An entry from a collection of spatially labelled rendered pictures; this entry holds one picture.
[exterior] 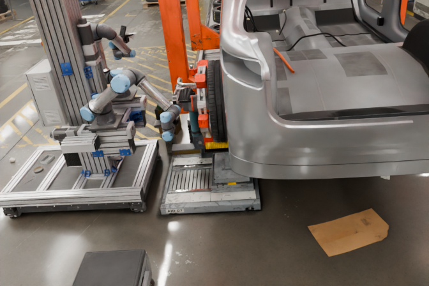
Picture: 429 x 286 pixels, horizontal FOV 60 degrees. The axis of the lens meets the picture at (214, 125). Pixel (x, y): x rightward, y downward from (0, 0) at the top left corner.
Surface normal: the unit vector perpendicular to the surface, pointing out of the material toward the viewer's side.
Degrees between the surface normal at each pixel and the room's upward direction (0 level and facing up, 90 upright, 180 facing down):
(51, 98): 90
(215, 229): 0
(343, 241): 2
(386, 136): 96
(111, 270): 0
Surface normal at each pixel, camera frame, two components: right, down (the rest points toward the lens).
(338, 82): -0.09, -0.63
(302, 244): -0.09, -0.87
